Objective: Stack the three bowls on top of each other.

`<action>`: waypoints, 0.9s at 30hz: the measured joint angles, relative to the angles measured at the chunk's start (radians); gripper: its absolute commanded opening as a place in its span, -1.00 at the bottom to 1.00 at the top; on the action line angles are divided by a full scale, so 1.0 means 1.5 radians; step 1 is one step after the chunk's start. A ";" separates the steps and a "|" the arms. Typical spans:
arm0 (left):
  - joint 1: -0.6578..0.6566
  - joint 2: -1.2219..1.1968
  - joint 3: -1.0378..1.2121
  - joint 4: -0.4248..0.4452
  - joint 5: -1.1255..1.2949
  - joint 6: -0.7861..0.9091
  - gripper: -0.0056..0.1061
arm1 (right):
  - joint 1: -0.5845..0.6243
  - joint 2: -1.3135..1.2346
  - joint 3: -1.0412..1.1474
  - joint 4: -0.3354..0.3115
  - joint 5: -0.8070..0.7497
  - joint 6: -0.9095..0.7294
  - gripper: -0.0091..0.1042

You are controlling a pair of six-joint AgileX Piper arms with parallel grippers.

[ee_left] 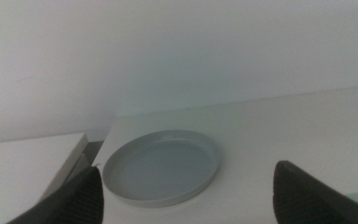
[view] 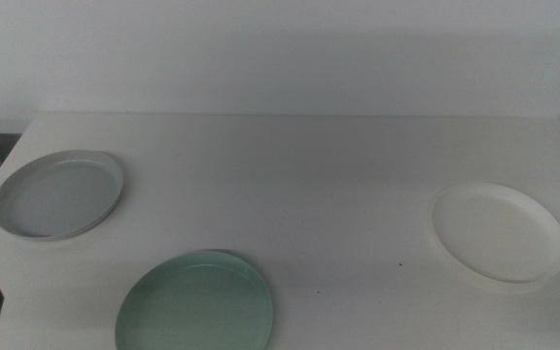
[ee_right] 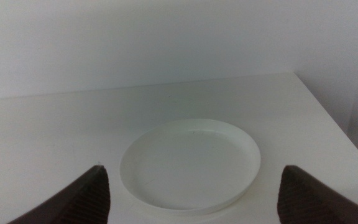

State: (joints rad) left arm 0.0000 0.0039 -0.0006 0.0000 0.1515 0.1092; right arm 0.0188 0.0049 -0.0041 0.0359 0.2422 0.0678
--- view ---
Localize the grey shallow bowl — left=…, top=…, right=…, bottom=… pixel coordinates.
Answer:
left=0, top=149, right=124, bottom=242

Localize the pale green shallow bowl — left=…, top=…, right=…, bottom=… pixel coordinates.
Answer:
left=114, top=249, right=275, bottom=350

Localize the white shallow bowl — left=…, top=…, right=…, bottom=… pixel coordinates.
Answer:
left=430, top=182, right=560, bottom=286

